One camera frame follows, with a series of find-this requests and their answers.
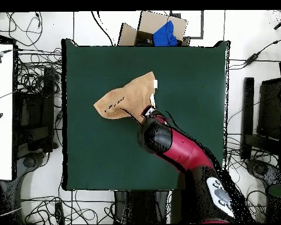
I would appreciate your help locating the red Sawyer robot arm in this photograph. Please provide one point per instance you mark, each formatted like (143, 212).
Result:
(185, 150)

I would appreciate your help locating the grey stand leg with caster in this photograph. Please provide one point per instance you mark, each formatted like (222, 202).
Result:
(262, 171)
(30, 161)

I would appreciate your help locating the black power adapter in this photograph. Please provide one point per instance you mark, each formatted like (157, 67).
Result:
(253, 58)

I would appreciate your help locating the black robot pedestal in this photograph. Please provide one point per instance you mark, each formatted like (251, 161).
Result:
(140, 206)

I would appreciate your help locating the white desk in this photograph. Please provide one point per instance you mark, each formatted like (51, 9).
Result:
(1, 117)

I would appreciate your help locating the dark green table cloth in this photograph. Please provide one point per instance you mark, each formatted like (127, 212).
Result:
(96, 152)

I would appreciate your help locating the brown cardboard box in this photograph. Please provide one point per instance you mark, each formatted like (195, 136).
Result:
(152, 22)

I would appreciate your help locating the black upright bar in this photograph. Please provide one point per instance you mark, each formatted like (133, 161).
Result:
(247, 112)

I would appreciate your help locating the blue cloth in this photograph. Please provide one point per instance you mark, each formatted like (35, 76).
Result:
(165, 35)

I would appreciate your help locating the orange terry towel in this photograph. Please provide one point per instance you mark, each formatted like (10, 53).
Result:
(131, 98)

